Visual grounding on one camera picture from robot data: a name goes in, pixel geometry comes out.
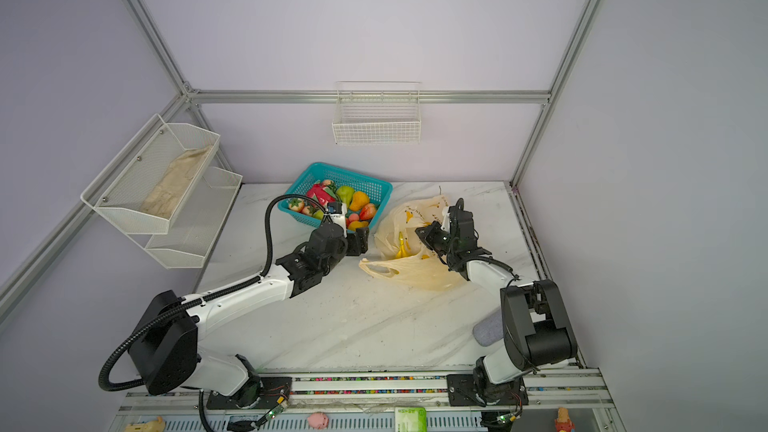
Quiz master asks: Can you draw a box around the yellow banana bunch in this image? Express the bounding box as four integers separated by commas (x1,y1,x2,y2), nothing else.
395,232,413,259

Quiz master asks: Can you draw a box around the beige plastic bag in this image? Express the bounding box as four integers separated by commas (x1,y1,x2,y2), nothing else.
359,195,464,292

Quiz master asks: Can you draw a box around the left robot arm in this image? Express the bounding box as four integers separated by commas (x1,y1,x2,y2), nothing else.
128,220,369,402

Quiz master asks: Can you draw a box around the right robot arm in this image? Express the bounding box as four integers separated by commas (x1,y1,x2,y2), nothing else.
416,198,578,385

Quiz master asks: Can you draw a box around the orange pear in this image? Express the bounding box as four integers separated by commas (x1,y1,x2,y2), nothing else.
347,221,369,231

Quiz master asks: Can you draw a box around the red dragon fruit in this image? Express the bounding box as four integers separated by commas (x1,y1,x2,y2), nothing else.
306,182,338,208

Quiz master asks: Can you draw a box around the green pear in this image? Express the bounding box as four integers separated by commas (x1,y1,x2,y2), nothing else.
336,185,355,206

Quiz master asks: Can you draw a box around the orange mango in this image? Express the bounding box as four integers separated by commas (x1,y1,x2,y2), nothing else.
349,191,370,212

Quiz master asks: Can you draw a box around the grey sponge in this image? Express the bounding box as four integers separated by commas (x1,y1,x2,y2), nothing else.
472,309,504,347

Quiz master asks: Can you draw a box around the white mesh lower shelf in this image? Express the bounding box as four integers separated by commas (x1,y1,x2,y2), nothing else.
127,166,242,269

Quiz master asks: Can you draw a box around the white mesh shelf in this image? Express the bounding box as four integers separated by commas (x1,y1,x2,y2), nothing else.
127,166,242,269
80,114,220,235

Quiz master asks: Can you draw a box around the beige cloth in shelf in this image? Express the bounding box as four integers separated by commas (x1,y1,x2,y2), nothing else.
140,146,211,219

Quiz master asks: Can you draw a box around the pink pig toy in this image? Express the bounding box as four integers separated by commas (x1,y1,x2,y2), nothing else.
307,412,330,430

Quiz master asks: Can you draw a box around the green box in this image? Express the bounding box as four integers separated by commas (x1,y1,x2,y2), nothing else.
394,407,428,432

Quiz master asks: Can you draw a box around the white mesh upper shelf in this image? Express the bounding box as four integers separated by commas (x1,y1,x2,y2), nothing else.
80,114,220,235

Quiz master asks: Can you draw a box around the red figurine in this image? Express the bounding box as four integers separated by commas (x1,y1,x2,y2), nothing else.
555,407,575,432

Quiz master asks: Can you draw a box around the yellow toy figure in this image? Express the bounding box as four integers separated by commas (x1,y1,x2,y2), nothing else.
123,416,167,432

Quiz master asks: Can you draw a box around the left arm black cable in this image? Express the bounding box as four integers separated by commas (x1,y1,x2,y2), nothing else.
97,193,328,432

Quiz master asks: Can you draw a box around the white wire wall basket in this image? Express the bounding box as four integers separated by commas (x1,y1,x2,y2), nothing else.
332,81,422,146

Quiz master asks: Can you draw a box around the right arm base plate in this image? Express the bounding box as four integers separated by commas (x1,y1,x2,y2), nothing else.
446,374,529,407

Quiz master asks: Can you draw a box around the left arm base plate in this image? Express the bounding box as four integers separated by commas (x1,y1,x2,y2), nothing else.
205,376,293,410

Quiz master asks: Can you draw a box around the aluminium front rail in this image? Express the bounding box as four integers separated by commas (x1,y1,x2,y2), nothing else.
107,367,625,432

